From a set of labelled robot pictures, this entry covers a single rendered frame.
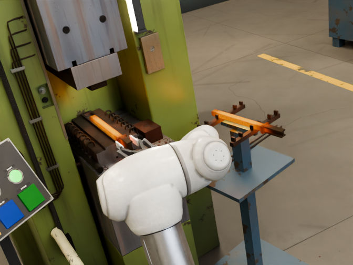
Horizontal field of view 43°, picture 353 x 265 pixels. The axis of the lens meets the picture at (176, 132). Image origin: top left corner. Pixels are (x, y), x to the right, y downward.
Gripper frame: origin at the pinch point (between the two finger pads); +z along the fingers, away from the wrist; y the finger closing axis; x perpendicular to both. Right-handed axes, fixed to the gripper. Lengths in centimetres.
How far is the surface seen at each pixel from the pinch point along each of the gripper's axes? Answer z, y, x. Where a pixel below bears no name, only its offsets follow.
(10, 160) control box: -2.8, -45.5, 14.2
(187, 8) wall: 557, 382, -93
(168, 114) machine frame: 19.2, 31.3, -5.2
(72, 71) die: 5.1, -12.2, 35.2
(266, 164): -16, 60, -32
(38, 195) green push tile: -10.5, -41.7, 0.8
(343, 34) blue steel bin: 182, 352, -83
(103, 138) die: 13.8, -4.9, -0.6
